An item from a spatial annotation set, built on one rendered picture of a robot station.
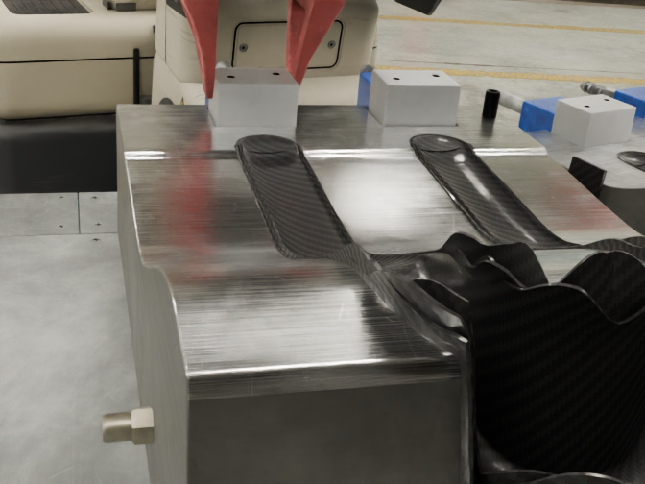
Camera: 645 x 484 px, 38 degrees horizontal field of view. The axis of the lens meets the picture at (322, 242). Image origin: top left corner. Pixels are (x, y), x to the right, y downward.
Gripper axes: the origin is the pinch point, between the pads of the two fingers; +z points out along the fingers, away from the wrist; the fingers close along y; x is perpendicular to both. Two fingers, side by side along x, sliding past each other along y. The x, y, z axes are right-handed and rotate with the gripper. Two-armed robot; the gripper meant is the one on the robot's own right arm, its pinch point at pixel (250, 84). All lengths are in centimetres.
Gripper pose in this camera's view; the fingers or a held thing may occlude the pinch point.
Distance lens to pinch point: 60.1
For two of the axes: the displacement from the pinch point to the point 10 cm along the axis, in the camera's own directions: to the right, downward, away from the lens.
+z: -0.9, 9.0, 4.3
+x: -2.5, -4.4, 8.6
